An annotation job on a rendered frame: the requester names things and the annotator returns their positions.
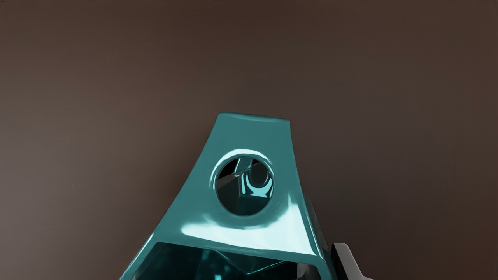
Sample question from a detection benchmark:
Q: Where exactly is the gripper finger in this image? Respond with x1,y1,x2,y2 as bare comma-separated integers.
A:
331,243,373,280

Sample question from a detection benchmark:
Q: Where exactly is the teal faceted mug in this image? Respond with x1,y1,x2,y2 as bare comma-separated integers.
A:
119,112,338,280

